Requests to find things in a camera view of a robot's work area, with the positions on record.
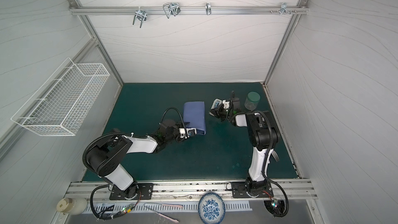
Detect light blue wrapping paper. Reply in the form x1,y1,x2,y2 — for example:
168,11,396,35
183,101,206,135

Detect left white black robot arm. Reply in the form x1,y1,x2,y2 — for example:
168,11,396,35
83,112,197,199

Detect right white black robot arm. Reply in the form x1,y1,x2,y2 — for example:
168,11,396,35
209,91,281,198

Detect green lid clear jar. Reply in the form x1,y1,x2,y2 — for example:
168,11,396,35
244,91,261,111

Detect green table mat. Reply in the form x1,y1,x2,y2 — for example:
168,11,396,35
81,82,300,181

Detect blue white patterned plate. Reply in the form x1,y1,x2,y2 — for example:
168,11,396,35
198,192,226,224

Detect black round fan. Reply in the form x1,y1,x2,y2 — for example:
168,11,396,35
264,199,289,217

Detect middle metal hook clamp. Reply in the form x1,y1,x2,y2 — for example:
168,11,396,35
163,2,181,19

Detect metal hook clamp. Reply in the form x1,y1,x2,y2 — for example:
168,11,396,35
163,2,181,19
133,8,147,28

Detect left metal hook clamp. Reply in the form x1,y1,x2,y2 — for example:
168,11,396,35
133,8,147,28

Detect white round container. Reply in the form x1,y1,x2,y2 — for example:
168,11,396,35
56,198,88,215

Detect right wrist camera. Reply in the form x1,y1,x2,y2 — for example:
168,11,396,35
222,100,231,109

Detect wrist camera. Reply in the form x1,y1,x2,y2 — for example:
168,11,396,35
179,128,197,139
222,100,231,109

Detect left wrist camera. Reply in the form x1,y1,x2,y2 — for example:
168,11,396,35
179,128,197,139

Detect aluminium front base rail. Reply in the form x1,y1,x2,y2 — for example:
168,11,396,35
64,178,318,202

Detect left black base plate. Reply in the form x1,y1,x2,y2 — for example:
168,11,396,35
109,181,154,201

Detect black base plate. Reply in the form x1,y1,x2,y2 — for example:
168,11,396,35
109,181,154,201
231,180,274,199

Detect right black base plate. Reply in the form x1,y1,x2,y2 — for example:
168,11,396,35
231,180,274,199

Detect small metal ring clamp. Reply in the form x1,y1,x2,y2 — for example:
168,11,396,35
205,3,211,16

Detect white wire basket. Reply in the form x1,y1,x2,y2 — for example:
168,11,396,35
11,58,110,136

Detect right metal bracket clamp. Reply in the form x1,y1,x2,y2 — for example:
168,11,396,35
269,3,296,15

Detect aluminium top cross rail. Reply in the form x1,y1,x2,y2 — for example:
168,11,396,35
69,5,309,16

